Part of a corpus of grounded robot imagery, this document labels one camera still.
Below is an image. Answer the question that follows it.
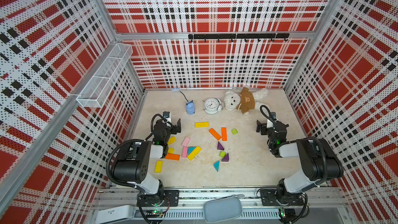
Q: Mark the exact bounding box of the orange block lower left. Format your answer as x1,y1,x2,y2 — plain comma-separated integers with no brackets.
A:
165,153,180,161

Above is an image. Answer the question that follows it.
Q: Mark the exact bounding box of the grey pouch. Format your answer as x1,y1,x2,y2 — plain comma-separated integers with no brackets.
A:
203,196,243,224

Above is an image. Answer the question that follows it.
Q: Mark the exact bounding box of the yellow long block top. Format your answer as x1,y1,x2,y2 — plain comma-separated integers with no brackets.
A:
195,121,209,128

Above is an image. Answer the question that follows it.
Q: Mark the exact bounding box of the black hook rail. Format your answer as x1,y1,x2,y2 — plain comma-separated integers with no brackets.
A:
188,33,290,40

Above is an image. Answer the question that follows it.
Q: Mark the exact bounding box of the orange trapezoid block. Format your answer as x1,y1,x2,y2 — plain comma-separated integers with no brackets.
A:
209,128,221,141

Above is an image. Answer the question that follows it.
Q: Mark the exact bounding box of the white alarm clock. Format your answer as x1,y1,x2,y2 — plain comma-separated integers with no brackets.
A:
204,98,222,115

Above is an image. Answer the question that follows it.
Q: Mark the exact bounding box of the pink block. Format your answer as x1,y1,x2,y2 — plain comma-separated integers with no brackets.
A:
181,146,189,158
181,137,191,147

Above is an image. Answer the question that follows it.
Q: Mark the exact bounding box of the yellow block bottom left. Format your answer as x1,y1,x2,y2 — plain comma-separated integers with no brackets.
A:
154,161,163,173

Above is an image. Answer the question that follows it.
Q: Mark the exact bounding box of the orange rectangular block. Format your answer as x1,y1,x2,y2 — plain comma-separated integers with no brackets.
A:
221,127,228,141

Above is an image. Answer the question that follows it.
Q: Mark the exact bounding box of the pink block lower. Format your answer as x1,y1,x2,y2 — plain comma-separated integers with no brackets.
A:
181,146,189,158

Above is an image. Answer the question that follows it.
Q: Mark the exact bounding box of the teal triangle block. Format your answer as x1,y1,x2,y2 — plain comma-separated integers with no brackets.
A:
214,161,220,172
188,147,196,156

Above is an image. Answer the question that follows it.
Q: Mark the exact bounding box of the white wire basket shelf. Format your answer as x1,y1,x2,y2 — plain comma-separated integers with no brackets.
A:
77,43,132,108

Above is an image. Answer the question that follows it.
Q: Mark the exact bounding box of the pink block upper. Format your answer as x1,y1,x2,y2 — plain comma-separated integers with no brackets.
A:
181,137,191,147

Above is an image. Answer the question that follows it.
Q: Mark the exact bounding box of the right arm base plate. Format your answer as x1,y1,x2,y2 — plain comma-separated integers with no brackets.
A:
259,188,304,207

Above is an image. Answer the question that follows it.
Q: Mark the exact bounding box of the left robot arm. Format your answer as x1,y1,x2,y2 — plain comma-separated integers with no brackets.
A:
106,112,181,207

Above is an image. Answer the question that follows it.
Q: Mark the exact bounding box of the yellow long block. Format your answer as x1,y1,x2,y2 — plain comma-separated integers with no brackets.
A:
187,146,202,161
195,121,209,128
168,136,177,145

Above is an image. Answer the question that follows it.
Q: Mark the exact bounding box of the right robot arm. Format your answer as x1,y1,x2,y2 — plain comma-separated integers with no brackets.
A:
256,105,344,206

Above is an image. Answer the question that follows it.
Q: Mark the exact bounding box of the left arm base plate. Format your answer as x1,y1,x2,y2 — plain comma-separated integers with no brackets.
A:
137,190,180,207

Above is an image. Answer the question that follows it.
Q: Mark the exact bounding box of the white teddy bear brown hoodie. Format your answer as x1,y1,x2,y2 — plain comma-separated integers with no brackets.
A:
223,87,268,115

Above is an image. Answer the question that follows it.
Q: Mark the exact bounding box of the teal triangle block centre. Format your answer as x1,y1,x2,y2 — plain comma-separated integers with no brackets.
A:
188,147,196,156

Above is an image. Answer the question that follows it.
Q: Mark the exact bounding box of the purple triangle block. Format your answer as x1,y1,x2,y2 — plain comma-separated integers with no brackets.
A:
217,142,224,150
221,153,229,162

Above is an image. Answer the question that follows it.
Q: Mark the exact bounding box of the white box device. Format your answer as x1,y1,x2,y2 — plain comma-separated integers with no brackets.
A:
95,205,134,224

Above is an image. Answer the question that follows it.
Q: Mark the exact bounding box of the green half-cylinder block lower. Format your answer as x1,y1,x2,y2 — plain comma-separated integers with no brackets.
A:
219,151,226,158

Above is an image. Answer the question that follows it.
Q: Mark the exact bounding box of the yellow long block centre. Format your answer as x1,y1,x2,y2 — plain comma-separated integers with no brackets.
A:
187,146,202,161

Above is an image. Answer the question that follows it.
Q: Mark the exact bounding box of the yellow long block left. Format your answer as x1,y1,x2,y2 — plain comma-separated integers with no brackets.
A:
168,136,177,145

